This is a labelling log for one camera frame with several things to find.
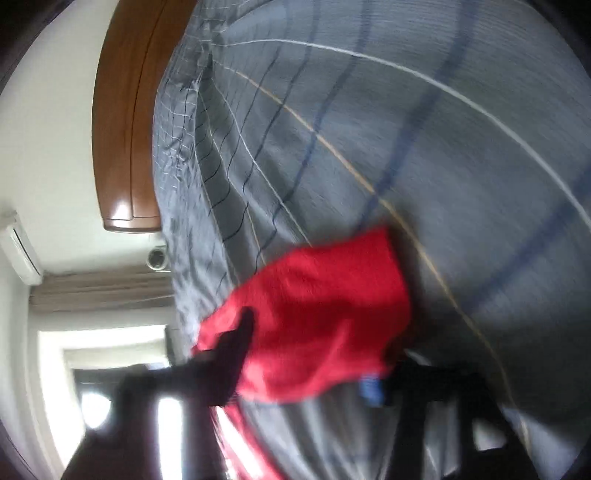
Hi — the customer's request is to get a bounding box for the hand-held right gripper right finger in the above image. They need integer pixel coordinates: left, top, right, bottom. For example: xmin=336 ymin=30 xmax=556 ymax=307
xmin=359 ymin=351 xmax=542 ymax=480

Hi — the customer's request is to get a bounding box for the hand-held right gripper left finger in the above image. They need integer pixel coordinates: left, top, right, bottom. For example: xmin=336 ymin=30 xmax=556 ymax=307
xmin=60 ymin=308 xmax=256 ymax=480

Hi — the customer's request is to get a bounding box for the red sweater with white animal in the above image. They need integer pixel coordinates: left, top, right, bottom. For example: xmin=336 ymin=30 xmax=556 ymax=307
xmin=196 ymin=228 xmax=413 ymax=480

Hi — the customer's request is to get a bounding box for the small white desk fan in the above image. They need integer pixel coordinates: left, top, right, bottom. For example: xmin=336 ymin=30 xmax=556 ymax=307
xmin=145 ymin=244 xmax=170 ymax=271

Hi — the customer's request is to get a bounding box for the window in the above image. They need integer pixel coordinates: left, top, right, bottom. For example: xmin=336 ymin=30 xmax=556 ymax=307
xmin=39 ymin=325 xmax=185 ymax=480

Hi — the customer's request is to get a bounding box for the beige curtain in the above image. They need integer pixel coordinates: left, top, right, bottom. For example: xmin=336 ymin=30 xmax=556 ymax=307
xmin=30 ymin=270 xmax=176 ymax=317

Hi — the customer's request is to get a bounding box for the wooden bed headboard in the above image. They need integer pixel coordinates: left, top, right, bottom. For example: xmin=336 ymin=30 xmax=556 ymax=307
xmin=92 ymin=0 xmax=199 ymax=233

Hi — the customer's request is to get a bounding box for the blue checked bed cover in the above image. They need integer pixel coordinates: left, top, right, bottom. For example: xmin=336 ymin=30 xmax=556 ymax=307
xmin=152 ymin=0 xmax=591 ymax=480

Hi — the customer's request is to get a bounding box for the white wall air conditioner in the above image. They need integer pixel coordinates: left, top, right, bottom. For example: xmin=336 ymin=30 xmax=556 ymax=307
xmin=0 ymin=211 xmax=45 ymax=284

